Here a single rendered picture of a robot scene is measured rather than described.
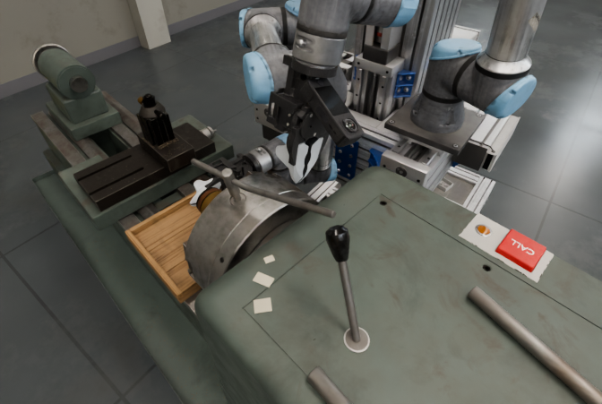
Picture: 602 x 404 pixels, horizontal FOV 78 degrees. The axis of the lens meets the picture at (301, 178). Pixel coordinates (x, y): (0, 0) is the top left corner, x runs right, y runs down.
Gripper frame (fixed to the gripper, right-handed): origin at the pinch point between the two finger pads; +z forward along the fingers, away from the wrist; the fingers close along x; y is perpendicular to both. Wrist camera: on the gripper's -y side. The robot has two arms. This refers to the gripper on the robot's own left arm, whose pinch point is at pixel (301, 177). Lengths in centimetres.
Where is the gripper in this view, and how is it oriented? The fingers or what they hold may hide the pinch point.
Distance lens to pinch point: 66.0
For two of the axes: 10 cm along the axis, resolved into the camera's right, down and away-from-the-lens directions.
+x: -6.9, 2.7, -6.8
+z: -1.8, 8.4, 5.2
